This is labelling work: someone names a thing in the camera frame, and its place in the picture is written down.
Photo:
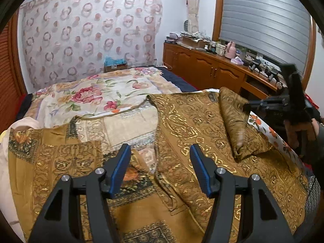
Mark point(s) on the wooden slatted wardrobe door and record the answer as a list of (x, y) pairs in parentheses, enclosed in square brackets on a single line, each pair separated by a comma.
[(10, 81)]

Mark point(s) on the wooden window frame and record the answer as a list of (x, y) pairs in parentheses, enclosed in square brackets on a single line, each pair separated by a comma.
[(217, 10)]

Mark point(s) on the pink tissue pack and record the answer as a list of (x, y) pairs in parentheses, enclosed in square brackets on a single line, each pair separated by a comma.
[(237, 60)]

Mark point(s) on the person's right hand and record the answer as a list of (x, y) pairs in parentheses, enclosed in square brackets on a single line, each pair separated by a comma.
[(293, 134)]

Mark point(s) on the black device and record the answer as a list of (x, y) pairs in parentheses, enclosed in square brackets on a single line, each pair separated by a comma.
[(255, 65), (272, 74)]

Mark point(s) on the white jar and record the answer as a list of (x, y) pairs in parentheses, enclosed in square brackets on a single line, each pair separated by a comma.
[(222, 50)]

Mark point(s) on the wooden cabinet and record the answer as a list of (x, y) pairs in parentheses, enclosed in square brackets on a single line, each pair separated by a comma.
[(202, 60)]

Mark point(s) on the circle-print sheer curtain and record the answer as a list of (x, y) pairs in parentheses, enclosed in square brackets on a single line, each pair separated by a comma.
[(88, 30)]

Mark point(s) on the grey window blind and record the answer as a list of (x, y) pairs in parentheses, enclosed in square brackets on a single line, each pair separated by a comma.
[(263, 15)]

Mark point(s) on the brown gold patterned garment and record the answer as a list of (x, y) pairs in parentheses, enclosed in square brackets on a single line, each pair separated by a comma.
[(202, 131)]

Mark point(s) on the beige lace curtain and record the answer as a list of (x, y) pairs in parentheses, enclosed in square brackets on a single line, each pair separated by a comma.
[(193, 5)]

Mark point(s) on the floral blanket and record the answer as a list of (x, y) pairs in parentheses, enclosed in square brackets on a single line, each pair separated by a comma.
[(101, 93)]

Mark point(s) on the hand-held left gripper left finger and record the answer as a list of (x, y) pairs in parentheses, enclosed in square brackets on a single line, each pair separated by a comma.
[(122, 168)]

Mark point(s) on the cardboard box with papers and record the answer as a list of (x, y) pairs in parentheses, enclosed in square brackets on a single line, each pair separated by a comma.
[(195, 43)]

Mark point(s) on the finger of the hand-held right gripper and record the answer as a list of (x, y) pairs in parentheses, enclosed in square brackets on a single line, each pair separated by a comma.
[(254, 105)]

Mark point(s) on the pink thermos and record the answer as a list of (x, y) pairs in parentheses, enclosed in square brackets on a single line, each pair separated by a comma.
[(230, 49)]

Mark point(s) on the dark blue bed sheet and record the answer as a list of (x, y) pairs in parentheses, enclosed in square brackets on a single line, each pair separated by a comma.
[(177, 81)]

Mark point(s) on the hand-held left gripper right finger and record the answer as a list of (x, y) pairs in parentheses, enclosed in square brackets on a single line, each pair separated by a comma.
[(200, 168)]

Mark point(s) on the small cardboard box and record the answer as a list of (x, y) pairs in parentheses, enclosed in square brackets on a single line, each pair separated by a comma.
[(114, 68)]

